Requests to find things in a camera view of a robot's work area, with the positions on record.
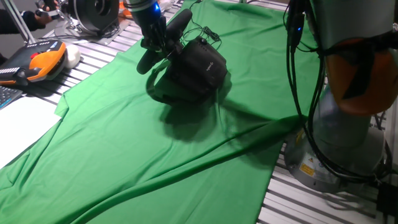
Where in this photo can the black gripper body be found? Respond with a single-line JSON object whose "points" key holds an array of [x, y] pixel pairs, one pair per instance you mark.
{"points": [[150, 15]]}

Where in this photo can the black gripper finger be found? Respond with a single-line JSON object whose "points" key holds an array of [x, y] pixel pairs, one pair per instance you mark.
{"points": [[167, 37], [150, 40]]}

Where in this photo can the black racing steering wheel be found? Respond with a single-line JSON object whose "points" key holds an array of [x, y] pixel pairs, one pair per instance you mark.
{"points": [[182, 25]]}

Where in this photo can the small black handheld device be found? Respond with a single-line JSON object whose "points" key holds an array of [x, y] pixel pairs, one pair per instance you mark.
{"points": [[49, 6]]}

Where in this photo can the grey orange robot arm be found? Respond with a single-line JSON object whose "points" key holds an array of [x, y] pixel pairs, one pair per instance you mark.
{"points": [[342, 140]]}

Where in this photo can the black sleeved left forearm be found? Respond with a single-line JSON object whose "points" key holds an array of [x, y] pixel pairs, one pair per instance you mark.
{"points": [[15, 21]]}

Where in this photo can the person left hand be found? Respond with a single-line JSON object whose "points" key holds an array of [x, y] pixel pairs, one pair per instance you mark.
{"points": [[43, 19]]}

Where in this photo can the orange plastic object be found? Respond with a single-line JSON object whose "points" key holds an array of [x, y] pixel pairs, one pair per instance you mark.
{"points": [[126, 12]]}

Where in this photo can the white computer mouse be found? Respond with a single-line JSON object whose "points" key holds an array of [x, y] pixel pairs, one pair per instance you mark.
{"points": [[73, 56]]}

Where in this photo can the green cloth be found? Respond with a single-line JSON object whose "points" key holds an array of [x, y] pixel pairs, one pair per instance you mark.
{"points": [[124, 140]]}

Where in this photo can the orange black teach pendant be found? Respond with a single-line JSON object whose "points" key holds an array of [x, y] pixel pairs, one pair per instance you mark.
{"points": [[40, 62]]}

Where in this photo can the black keyboard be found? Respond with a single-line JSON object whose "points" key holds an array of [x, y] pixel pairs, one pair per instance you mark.
{"points": [[7, 96]]}

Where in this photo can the white paper sheet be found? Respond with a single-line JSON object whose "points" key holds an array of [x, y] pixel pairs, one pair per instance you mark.
{"points": [[21, 127]]}

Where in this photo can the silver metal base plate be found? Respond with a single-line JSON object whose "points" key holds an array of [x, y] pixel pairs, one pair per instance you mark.
{"points": [[81, 37]]}

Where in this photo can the metal frame post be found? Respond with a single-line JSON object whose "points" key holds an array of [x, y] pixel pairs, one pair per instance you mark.
{"points": [[18, 21]]}

